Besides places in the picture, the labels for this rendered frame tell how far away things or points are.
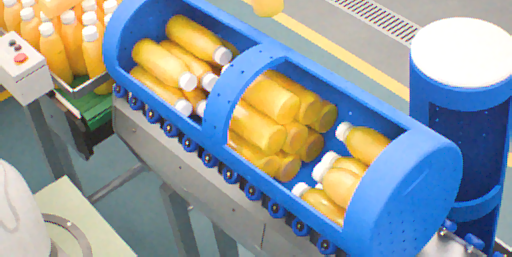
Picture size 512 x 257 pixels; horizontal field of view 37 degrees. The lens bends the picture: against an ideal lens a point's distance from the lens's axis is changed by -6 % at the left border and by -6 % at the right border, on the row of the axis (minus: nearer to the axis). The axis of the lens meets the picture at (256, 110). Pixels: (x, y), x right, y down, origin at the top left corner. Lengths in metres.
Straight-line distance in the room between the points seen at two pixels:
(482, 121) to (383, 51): 1.46
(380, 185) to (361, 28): 2.48
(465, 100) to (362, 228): 0.59
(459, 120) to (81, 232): 1.17
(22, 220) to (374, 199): 0.62
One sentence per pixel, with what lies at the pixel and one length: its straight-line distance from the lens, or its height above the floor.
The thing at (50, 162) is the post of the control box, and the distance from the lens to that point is 2.33.
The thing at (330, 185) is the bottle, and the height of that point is 1.12.
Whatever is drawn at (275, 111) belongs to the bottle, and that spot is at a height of 1.16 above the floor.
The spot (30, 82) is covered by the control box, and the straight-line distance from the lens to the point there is 2.06.
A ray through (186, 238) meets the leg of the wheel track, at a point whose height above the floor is 0.42.
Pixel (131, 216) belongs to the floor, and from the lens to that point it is 3.10.
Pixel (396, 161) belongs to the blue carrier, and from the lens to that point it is 1.41.
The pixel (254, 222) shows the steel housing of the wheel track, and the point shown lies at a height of 0.89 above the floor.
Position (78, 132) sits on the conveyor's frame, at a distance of 2.17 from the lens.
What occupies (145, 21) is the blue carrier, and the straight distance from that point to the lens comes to 2.00.
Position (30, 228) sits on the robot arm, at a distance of 1.44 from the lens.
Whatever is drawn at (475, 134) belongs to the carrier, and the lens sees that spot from 2.34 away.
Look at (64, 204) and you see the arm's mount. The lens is 1.68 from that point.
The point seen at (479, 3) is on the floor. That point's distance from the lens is 4.04.
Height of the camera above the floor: 2.22
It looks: 40 degrees down
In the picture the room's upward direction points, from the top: 9 degrees counter-clockwise
